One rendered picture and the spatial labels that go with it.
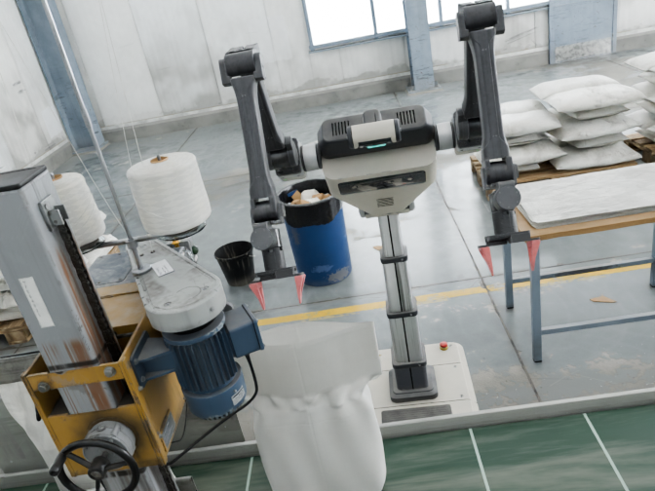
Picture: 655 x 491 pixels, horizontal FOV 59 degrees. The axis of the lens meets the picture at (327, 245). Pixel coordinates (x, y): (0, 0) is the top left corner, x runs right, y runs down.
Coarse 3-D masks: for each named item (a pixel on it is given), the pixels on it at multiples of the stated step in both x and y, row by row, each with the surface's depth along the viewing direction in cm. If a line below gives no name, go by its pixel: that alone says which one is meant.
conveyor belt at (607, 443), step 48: (480, 432) 216; (528, 432) 212; (576, 432) 208; (624, 432) 204; (240, 480) 216; (432, 480) 200; (480, 480) 197; (528, 480) 193; (576, 480) 190; (624, 480) 187
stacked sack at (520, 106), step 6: (510, 102) 520; (516, 102) 517; (522, 102) 512; (528, 102) 509; (534, 102) 508; (540, 102) 514; (504, 108) 505; (510, 108) 504; (516, 108) 501; (522, 108) 499; (528, 108) 497; (534, 108) 497; (540, 108) 497; (546, 108) 500; (504, 114) 498
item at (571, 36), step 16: (560, 0) 866; (576, 0) 866; (608, 0) 866; (560, 16) 876; (576, 16) 876; (592, 16) 876; (608, 16) 875; (560, 32) 886; (576, 32) 886; (592, 32) 886; (608, 32) 886; (560, 48) 896; (576, 48) 896; (592, 48) 896; (608, 48) 895
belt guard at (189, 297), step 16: (144, 256) 155; (160, 256) 153; (176, 256) 151; (176, 272) 143; (192, 272) 141; (208, 272) 140; (144, 288) 138; (160, 288) 136; (176, 288) 135; (192, 288) 133; (208, 288) 132; (144, 304) 131; (160, 304) 129; (176, 304) 128; (192, 304) 127; (208, 304) 128; (224, 304) 134; (160, 320) 127; (176, 320) 126; (192, 320) 127; (208, 320) 129
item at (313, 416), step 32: (256, 352) 175; (288, 352) 172; (320, 352) 173; (352, 352) 177; (288, 384) 178; (320, 384) 178; (352, 384) 182; (256, 416) 185; (288, 416) 181; (320, 416) 180; (352, 416) 181; (288, 448) 185; (320, 448) 184; (352, 448) 185; (288, 480) 192; (320, 480) 191; (352, 480) 191; (384, 480) 197
